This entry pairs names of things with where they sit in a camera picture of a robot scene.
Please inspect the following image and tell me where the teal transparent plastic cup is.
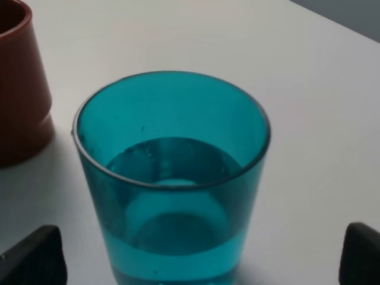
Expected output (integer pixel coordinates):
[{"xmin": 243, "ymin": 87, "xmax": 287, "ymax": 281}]
[{"xmin": 72, "ymin": 71, "xmax": 271, "ymax": 284}]

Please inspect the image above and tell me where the red plastic cup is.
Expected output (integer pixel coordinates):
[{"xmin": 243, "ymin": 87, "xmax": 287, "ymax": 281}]
[{"xmin": 1, "ymin": 1, "xmax": 54, "ymax": 168}]

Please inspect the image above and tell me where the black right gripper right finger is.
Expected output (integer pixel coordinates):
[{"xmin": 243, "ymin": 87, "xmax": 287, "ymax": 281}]
[{"xmin": 338, "ymin": 222, "xmax": 379, "ymax": 285}]

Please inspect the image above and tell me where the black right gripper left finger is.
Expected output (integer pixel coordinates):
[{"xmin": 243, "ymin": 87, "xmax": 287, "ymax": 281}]
[{"xmin": 1, "ymin": 225, "xmax": 68, "ymax": 284}]

